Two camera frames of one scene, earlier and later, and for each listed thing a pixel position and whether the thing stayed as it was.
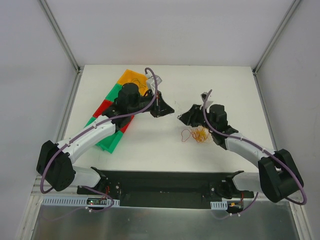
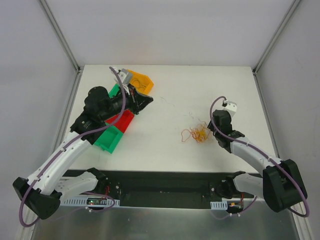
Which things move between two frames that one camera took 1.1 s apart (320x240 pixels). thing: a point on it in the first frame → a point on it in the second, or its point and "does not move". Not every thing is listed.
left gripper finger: x=164 y=110 → x=142 y=101
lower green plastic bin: x=109 y=144 does not move
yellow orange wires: x=199 y=134 does not move
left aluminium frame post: x=53 y=23 does not move
